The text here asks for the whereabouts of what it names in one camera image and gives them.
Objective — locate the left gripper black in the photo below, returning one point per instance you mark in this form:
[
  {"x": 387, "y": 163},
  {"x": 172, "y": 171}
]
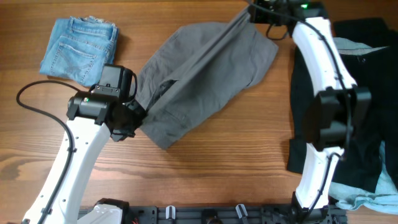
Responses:
[{"x": 140, "y": 113}]

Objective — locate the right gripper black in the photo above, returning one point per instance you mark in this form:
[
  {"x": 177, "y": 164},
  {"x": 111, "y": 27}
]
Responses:
[{"x": 259, "y": 16}]

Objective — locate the grey cotton shorts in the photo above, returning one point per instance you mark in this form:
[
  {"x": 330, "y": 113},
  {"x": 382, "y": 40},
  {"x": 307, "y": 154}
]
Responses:
[{"x": 197, "y": 70}]

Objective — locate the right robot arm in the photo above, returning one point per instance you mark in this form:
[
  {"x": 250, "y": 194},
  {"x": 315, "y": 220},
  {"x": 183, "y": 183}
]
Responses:
[{"x": 336, "y": 111}]

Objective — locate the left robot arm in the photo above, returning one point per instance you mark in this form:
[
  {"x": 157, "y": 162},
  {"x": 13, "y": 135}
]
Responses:
[{"x": 108, "y": 110}]

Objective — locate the folded blue denim jeans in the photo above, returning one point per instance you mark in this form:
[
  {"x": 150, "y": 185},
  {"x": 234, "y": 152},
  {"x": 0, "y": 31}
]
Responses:
[{"x": 78, "y": 49}]

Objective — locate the black garment at corner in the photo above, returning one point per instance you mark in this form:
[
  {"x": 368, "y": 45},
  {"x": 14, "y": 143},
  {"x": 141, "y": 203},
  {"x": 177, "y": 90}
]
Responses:
[{"x": 373, "y": 32}]

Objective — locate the light blue garment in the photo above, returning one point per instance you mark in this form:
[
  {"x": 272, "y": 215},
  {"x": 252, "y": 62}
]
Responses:
[{"x": 384, "y": 199}]

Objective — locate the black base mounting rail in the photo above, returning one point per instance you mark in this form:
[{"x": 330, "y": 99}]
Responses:
[{"x": 277, "y": 213}]

